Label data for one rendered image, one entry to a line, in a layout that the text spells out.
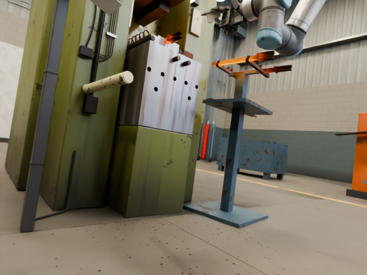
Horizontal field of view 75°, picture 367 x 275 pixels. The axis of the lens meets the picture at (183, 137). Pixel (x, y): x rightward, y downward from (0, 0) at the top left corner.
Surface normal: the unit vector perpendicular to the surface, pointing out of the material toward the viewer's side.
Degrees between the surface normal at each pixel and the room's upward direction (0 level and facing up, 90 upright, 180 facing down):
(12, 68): 90
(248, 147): 90
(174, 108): 90
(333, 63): 90
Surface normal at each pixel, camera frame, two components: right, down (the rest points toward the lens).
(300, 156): -0.75, -0.13
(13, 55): 0.65, 0.05
